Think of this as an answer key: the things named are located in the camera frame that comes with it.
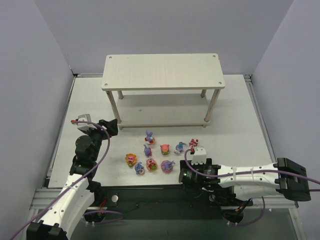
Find red white strawberry toy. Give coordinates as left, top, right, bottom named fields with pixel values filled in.
left=189, top=138, right=199, bottom=150

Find pink bear burger toy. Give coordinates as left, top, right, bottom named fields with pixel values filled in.
left=160, top=144, right=170, bottom=155

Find pink bear clover toy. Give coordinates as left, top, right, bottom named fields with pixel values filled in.
left=146, top=158, right=158, bottom=172

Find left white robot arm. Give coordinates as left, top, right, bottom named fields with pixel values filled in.
left=26, top=114, right=119, bottom=240

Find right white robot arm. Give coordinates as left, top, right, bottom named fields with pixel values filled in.
left=178, top=158, right=311, bottom=206

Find wooden two-tier shelf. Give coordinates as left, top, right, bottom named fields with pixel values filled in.
left=101, top=53, right=226, bottom=129

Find purple bunny pink cake toy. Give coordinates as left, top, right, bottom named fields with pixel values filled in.
left=160, top=160, right=176, bottom=174

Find purple bunny blue ears toy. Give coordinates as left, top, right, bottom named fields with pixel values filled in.
left=174, top=141, right=187, bottom=156

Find orange lion toy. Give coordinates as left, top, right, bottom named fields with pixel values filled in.
left=125, top=153, right=137, bottom=168

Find purple bunny on red base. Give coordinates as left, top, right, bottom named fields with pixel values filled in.
left=144, top=130, right=156, bottom=145

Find purple bunny toy standing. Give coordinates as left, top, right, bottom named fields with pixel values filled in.
left=143, top=144, right=152, bottom=157

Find purple bunny with ball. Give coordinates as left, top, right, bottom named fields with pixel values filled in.
left=134, top=162, right=145, bottom=175

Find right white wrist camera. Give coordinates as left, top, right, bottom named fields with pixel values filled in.
left=191, top=146, right=207, bottom=165

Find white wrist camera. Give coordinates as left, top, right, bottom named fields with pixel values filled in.
left=70, top=114, right=94, bottom=132
left=191, top=146, right=207, bottom=165

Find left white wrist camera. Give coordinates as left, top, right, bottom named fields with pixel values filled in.
left=70, top=114, right=94, bottom=132

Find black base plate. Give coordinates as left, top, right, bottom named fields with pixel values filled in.
left=88, top=183, right=253, bottom=220

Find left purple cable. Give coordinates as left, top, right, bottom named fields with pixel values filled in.
left=14, top=120, right=126, bottom=240

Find purple cable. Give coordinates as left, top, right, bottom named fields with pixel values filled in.
left=184, top=149, right=320, bottom=227
left=14, top=120, right=126, bottom=240

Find aluminium frame rail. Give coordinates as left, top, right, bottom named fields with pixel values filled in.
left=29, top=188, right=299, bottom=210

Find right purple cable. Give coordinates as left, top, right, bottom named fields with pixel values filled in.
left=184, top=149, right=320, bottom=227

